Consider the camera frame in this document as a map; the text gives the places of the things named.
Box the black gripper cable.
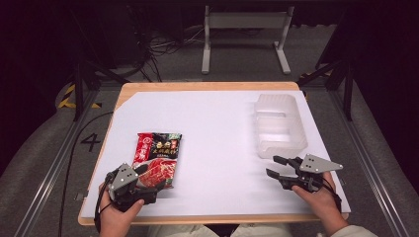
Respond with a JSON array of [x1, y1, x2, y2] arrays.
[[93, 171, 116, 233], [322, 182, 343, 213]]

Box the clear plastic tray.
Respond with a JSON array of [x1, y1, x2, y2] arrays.
[[253, 93, 309, 160]]

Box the aluminium floor rail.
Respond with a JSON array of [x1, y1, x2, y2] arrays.
[[328, 89, 411, 237], [13, 88, 101, 237]]

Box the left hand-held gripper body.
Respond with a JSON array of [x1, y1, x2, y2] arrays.
[[108, 162, 159, 212]]

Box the person's right hand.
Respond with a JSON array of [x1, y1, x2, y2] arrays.
[[291, 171, 344, 229]]

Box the black floor cable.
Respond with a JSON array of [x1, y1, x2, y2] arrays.
[[57, 111, 115, 237]]

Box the black metal stand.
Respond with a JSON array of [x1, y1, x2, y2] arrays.
[[72, 57, 130, 122], [296, 57, 356, 122]]

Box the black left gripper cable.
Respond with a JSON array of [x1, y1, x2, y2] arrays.
[[93, 171, 116, 233]]

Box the bundle of black cables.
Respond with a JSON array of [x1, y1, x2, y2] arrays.
[[129, 6, 207, 83]]

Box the person's legs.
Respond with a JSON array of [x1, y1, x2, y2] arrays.
[[146, 222, 295, 237]]

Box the person's left hand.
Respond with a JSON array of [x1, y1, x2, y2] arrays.
[[98, 183, 146, 237]]

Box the white metal stand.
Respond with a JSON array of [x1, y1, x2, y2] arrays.
[[201, 5, 295, 75]]

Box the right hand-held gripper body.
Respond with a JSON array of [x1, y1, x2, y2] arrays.
[[279, 153, 344, 193]]

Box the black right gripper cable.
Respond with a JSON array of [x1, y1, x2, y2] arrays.
[[322, 182, 343, 213]]

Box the red and black seasoning packet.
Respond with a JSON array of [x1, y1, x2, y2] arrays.
[[130, 131, 183, 190]]

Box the white table sheet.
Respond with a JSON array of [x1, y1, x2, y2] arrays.
[[80, 90, 352, 219]]

